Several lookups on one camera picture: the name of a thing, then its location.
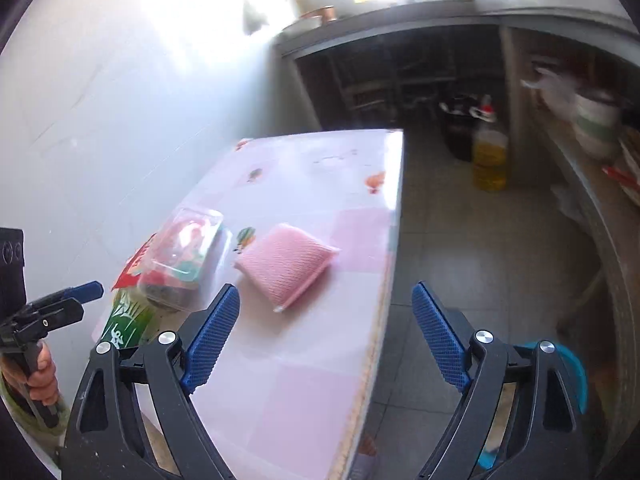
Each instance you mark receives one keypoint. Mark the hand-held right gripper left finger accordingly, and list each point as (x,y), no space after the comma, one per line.
(210,340)

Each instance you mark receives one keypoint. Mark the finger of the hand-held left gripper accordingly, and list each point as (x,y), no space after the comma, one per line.
(50,316)
(85,291)

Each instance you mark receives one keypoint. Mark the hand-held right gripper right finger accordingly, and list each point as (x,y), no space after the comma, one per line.
(440,335)

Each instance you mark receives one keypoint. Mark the green plastic bottle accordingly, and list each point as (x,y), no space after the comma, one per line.
(125,320)

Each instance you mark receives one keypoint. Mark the red snack bag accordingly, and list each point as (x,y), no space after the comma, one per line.
(131,270)

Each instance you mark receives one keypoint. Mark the clear plastic clamshell container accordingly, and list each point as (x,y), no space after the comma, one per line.
(185,250)

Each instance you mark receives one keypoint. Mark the pink sponge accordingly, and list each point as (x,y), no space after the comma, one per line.
(285,265)

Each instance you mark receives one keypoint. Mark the blue plastic basket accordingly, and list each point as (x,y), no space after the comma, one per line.
(576,375)

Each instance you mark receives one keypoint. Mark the person's left hand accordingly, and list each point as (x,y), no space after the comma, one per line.
(44,380)

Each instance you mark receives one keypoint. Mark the yellow oil bottle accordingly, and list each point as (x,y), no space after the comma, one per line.
(490,160)

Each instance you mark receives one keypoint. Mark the grey shelf with patterned edge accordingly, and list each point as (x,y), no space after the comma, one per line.
(605,240)

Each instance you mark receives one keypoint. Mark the dark plastic jug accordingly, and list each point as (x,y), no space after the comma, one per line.
(457,135)

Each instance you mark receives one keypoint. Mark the stack of white bowls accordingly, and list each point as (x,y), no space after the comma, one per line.
(595,125)

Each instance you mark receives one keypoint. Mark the grey concrete counter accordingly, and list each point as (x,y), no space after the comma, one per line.
(400,17)

